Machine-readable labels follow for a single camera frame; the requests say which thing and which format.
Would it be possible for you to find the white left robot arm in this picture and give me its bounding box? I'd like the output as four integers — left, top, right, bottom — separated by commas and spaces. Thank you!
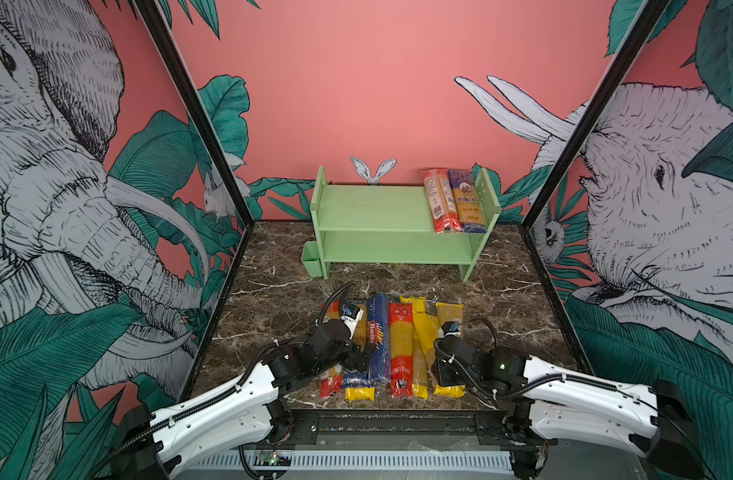
88, 319, 375, 479

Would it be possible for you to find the red white-label spaghetti bag left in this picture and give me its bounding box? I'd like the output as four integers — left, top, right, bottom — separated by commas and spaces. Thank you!
320, 364, 344, 399

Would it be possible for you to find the black enclosure frame post right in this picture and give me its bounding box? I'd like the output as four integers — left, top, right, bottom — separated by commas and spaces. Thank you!
521, 0, 670, 231

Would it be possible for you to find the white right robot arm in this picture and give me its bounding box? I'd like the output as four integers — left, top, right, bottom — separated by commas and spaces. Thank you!
434, 334, 709, 479

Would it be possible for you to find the blue yellow spaghetti bag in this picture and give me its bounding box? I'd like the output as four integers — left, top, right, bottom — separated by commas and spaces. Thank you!
340, 320, 377, 403

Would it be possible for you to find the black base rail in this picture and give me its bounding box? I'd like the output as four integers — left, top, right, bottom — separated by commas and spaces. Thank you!
280, 409, 557, 449

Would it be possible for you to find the black enclosure frame post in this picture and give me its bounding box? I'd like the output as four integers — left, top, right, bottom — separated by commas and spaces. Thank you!
521, 0, 670, 231
134, 1, 256, 397

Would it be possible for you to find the Ankara spaghetti bag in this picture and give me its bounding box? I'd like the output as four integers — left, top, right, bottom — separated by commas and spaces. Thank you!
448, 170, 487, 233

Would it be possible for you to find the black enclosure frame post left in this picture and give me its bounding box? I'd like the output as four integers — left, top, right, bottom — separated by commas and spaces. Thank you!
134, 1, 256, 397

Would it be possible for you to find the yellow spaghetti bag right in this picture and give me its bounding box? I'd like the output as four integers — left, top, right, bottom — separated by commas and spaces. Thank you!
432, 302, 466, 399

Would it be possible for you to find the green metal shelf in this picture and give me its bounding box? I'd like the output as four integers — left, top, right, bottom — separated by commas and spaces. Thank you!
300, 166, 502, 282

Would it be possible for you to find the red yellow spaghetti bag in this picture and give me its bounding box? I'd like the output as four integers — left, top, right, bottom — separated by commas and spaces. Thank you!
389, 303, 415, 398

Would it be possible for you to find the blue Barilla spaghetti bag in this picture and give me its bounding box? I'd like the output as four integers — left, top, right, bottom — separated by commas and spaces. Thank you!
368, 293, 391, 387

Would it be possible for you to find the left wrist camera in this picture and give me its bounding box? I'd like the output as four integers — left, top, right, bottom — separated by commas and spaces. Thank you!
338, 300, 367, 337

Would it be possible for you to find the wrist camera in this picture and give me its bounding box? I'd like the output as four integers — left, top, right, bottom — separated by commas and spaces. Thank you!
338, 300, 367, 337
442, 321, 462, 337

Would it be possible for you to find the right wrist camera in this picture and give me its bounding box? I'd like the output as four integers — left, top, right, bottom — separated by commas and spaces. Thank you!
442, 321, 462, 337

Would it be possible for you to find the white vented strip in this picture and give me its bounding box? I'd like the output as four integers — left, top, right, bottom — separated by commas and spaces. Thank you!
194, 449, 514, 475

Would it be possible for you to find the red spaghetti bag white label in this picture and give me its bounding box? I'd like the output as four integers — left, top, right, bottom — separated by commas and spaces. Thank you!
422, 169, 464, 234

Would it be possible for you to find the yellow Pastatime spaghetti bag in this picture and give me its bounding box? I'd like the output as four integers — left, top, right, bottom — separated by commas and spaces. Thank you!
401, 296, 440, 400

